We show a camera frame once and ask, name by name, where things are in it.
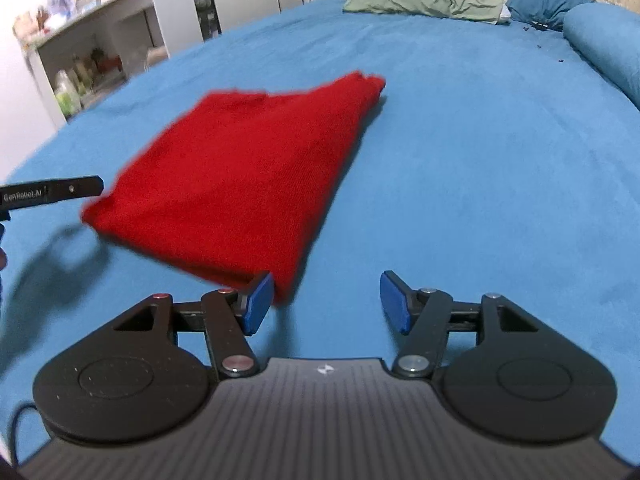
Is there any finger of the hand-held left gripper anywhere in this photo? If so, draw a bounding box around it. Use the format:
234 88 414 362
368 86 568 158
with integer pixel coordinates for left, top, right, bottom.
49 176 105 202

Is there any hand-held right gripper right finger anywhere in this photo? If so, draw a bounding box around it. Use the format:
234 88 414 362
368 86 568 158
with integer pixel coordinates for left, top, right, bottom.
380 270 541 380

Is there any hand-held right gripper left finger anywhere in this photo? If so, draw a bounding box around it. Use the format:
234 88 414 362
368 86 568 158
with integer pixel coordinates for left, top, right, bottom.
112 271 276 380

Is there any red knit sweater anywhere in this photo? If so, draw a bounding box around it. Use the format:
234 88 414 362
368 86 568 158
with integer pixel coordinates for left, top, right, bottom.
81 71 387 306

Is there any bed with blue sheet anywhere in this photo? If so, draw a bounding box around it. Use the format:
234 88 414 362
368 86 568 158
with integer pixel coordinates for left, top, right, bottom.
0 0 640 461

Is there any white desk with shelves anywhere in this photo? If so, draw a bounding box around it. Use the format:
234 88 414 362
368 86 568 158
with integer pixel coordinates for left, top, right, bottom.
12 0 191 126

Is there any green pillow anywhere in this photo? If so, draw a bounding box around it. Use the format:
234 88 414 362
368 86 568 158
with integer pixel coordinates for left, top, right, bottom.
342 0 506 25

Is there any blue duvet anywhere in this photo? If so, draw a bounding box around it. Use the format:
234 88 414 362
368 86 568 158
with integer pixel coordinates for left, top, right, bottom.
562 2 640 111

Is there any black cable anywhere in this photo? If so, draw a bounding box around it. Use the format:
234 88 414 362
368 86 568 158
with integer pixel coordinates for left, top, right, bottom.
9 400 40 467

